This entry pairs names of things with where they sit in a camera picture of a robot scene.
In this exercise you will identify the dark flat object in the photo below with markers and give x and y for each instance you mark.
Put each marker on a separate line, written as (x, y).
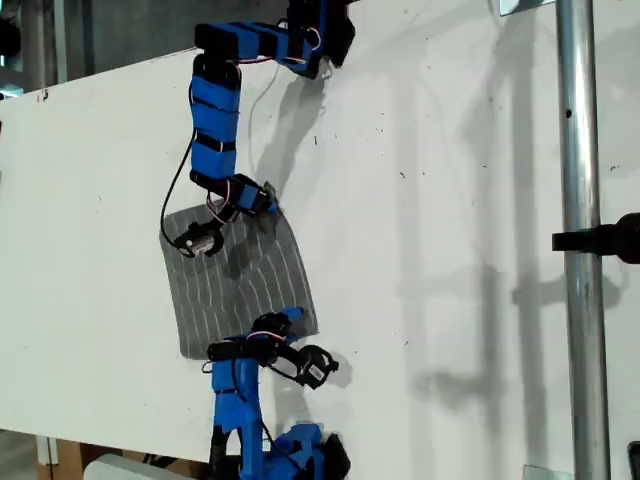
(635, 462)

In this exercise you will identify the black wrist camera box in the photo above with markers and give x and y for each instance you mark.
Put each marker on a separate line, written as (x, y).
(200, 241)
(315, 367)

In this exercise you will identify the grey metal upright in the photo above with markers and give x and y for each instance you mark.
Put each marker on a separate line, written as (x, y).
(60, 40)

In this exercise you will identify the wooden table leg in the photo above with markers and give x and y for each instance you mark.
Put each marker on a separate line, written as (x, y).
(67, 460)

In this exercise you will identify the white bracket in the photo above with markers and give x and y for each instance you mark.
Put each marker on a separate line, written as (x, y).
(46, 450)

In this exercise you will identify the grey striped towel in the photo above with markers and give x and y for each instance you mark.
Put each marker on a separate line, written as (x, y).
(260, 295)

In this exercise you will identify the black clamp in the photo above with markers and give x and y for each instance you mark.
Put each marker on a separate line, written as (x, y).
(600, 240)

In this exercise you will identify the steel post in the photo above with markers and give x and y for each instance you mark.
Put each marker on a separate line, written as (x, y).
(580, 150)

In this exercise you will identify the dark round object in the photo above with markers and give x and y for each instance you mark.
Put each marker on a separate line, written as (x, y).
(9, 36)

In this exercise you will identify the small dark table clip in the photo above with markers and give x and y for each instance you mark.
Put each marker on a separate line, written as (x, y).
(42, 95)

